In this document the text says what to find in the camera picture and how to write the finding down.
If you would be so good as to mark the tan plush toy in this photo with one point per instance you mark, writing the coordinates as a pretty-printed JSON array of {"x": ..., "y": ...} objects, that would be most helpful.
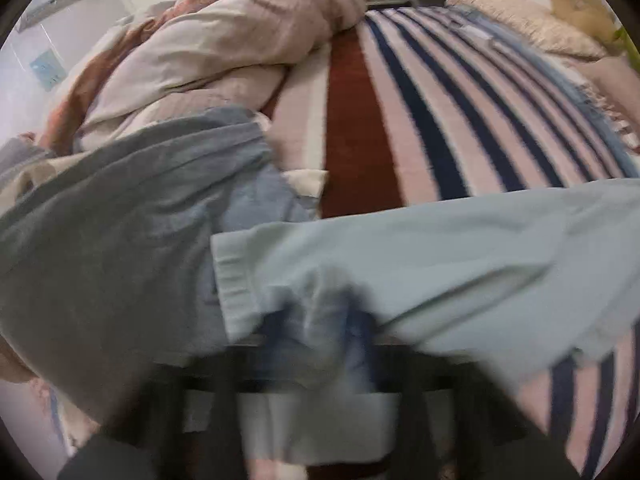
[{"x": 582, "y": 7}]

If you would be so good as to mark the white air conditioner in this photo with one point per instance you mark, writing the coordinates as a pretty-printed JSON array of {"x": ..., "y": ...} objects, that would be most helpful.
[{"x": 57, "y": 2}]

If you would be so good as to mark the beige duvet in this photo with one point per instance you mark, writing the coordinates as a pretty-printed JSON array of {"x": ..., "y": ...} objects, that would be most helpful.
[{"x": 215, "y": 45}]

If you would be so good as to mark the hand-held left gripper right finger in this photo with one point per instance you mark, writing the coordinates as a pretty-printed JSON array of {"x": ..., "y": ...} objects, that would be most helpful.
[{"x": 361, "y": 332}]

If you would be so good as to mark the blue denim jeans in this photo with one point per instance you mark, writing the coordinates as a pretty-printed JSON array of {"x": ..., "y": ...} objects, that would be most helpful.
[{"x": 265, "y": 200}]

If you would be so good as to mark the blue wall sticker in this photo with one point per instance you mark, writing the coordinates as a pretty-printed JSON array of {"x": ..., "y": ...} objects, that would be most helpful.
[{"x": 47, "y": 69}]

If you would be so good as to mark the striped blanket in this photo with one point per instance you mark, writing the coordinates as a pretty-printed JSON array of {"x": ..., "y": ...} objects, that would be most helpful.
[{"x": 430, "y": 110}]

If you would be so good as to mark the grey pants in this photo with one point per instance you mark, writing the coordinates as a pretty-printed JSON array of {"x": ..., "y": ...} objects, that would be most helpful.
[{"x": 110, "y": 240}]

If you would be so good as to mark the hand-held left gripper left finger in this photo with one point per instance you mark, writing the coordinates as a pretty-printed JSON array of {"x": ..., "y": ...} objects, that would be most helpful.
[{"x": 272, "y": 332}]

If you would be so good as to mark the beige pillow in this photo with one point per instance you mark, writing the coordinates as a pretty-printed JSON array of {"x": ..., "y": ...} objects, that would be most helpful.
[{"x": 525, "y": 20}]

